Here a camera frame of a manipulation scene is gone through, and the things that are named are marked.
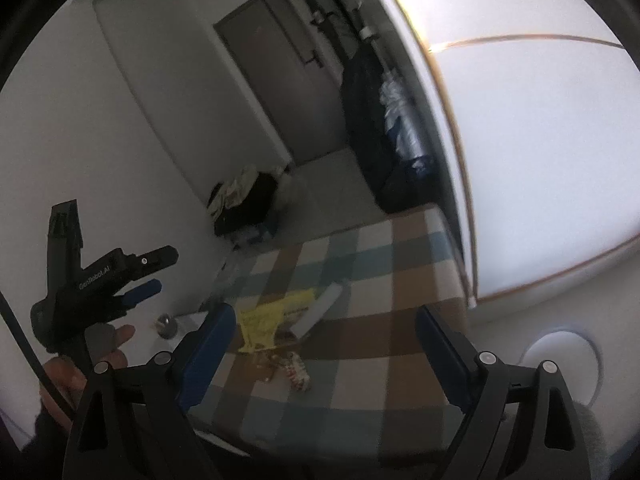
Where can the person's left hand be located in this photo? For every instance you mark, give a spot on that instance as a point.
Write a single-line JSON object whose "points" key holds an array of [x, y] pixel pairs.
{"points": [[122, 336]]}

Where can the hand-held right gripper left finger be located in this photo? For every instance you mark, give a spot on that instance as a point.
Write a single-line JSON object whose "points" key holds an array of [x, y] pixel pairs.
{"points": [[210, 345]]}

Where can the brown door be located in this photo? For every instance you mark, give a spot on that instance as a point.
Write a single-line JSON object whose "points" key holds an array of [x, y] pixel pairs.
{"points": [[280, 75]]}

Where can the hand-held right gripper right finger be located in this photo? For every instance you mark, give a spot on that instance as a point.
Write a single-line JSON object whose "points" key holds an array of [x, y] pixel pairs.
{"points": [[440, 355]]}

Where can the checked blanket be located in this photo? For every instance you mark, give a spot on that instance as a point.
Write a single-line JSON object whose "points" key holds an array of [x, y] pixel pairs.
{"points": [[360, 320]]}

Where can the white and blue hanging clothes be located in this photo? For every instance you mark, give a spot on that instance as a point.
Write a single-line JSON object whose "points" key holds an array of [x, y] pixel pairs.
{"points": [[405, 125]]}

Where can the white wardrobe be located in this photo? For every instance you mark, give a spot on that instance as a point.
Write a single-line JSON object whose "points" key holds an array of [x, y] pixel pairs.
{"points": [[525, 160]]}

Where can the patterned wrapper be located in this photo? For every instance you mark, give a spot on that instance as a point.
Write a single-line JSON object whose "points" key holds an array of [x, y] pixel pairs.
{"points": [[295, 372]]}

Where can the wall coat rack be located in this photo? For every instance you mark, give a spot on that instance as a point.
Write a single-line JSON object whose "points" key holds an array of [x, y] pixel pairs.
{"points": [[367, 34]]}

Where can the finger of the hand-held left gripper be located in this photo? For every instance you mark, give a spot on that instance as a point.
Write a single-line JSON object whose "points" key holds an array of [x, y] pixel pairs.
{"points": [[142, 292], [155, 257]]}

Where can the yellow snack packet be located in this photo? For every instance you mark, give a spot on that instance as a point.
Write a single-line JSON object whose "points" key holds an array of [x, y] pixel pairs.
{"points": [[265, 320]]}

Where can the white round bin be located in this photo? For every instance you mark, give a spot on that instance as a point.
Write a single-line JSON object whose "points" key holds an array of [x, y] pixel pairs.
{"points": [[560, 360]]}

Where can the dark hanging coats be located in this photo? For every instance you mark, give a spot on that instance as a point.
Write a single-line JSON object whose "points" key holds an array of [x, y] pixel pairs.
{"points": [[365, 135]]}

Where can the person's grey clothing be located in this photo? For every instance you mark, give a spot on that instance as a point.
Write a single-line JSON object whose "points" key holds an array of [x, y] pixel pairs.
{"points": [[590, 440]]}

